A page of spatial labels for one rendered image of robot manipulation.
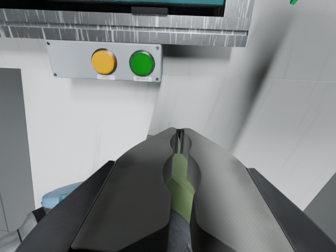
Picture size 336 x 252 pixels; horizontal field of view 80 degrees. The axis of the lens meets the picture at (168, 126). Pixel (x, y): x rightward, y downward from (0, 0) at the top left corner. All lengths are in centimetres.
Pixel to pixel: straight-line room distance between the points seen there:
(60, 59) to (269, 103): 48
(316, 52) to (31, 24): 57
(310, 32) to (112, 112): 49
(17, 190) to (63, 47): 212
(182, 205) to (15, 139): 175
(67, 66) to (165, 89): 22
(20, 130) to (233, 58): 175
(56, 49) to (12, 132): 162
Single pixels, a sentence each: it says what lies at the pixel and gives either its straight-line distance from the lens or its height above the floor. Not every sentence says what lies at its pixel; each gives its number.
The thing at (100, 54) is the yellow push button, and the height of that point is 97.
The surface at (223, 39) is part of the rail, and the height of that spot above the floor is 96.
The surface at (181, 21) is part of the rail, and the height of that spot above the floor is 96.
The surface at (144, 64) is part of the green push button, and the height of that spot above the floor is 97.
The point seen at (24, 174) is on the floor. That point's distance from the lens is 227.
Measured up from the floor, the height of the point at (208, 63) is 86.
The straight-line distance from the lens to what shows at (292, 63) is 56.
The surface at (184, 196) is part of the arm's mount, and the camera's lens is 44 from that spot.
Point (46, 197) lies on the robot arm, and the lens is 37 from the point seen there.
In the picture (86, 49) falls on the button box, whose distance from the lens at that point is 42.
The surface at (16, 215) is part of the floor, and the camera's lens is 277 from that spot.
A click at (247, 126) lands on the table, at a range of 58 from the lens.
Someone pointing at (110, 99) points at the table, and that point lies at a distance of 54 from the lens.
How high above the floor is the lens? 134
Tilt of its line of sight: 62 degrees down
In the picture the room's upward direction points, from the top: 175 degrees counter-clockwise
